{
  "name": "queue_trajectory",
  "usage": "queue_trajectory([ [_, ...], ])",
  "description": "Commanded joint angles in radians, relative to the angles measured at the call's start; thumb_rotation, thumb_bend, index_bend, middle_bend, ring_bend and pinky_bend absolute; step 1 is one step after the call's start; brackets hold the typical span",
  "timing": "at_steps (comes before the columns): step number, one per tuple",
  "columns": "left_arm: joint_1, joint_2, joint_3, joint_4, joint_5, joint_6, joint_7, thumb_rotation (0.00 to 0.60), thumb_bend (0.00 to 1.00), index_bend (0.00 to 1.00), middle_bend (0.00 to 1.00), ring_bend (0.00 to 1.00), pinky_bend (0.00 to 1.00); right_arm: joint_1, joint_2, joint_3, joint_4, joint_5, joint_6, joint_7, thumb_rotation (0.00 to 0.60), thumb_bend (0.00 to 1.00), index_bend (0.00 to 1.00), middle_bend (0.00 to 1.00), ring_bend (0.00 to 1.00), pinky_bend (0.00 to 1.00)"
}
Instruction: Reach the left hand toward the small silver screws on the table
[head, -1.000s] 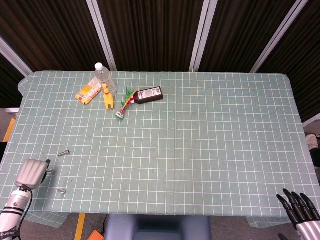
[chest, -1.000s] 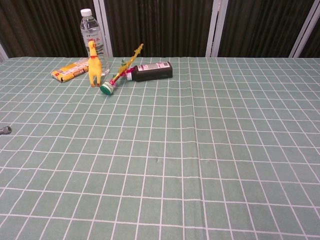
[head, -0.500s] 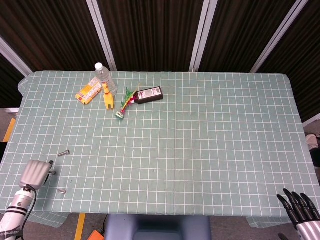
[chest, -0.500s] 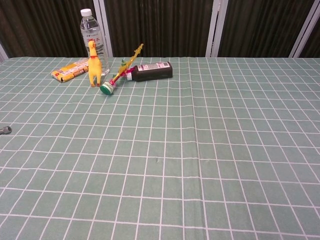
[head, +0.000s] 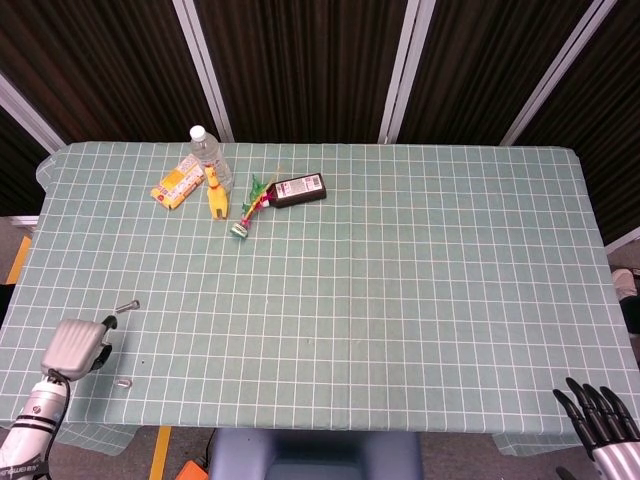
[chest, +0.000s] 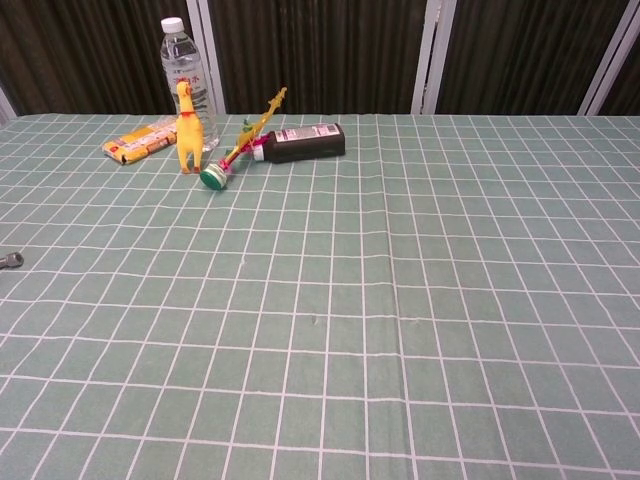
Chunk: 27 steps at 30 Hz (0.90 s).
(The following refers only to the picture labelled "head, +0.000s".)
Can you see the orange box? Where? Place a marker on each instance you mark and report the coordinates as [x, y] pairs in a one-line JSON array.
[[194, 471]]

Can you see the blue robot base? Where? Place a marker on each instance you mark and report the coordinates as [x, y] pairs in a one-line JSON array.
[[315, 455]]

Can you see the clear plastic water bottle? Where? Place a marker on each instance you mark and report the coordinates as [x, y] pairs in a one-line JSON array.
[[212, 157]]

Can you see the white pink shoe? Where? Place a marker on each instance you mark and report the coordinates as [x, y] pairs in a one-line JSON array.
[[625, 282]]

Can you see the yellow snack package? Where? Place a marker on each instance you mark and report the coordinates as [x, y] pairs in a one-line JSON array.
[[177, 187]]

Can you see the silver hex socket screw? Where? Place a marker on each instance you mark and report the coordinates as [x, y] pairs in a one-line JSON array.
[[131, 305], [124, 384]]

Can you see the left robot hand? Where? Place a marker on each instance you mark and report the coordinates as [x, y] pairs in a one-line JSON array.
[[72, 347]]

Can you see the dark bottle with label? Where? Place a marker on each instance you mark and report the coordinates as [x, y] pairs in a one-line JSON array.
[[300, 190]]

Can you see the yellow rubber chicken toy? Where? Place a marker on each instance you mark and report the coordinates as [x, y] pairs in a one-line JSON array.
[[218, 197]]

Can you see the white partition post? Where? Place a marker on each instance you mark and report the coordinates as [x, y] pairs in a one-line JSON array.
[[402, 75], [205, 75], [555, 80], [30, 117]]

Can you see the green checked tablecloth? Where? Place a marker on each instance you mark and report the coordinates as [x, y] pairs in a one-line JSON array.
[[350, 300]]

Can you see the colourful plastic stick toy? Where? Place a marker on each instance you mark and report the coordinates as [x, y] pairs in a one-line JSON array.
[[250, 210]]

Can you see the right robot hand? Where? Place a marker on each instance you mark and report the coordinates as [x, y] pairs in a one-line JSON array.
[[612, 435]]

